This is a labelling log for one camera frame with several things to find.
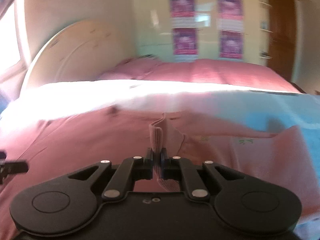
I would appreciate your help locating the upper left purple poster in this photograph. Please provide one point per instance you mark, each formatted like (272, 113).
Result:
(182, 8)

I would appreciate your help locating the upper right purple poster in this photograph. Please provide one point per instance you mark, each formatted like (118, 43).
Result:
(230, 9)

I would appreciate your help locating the cream glossy wardrobe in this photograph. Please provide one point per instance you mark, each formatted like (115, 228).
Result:
(153, 29)

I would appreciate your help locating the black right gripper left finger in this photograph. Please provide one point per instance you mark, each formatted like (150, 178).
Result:
(127, 173)

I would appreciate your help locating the brown wooden door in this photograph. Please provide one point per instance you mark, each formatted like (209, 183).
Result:
(282, 40)

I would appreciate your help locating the lower right purple poster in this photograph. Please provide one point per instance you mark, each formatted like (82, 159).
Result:
(231, 45)

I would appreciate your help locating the lower left purple poster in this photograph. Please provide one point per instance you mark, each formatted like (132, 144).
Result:
(184, 41)

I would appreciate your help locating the pink quilt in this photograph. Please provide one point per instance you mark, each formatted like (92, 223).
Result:
(222, 73)

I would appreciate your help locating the blue patterned bed sheet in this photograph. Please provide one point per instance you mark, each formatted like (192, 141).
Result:
(271, 112)

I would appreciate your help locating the cream round headboard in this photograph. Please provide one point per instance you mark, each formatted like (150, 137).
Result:
(79, 52)

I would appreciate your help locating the purple poster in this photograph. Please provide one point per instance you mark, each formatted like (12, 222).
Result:
(230, 9)
(231, 45)
(182, 8)
(184, 41)

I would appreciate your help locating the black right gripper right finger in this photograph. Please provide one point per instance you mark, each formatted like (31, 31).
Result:
(185, 172)

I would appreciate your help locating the pink ribbed garment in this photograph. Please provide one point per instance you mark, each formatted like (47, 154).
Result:
(56, 147)

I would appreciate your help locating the pink pillow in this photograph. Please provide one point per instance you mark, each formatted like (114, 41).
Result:
(131, 69)

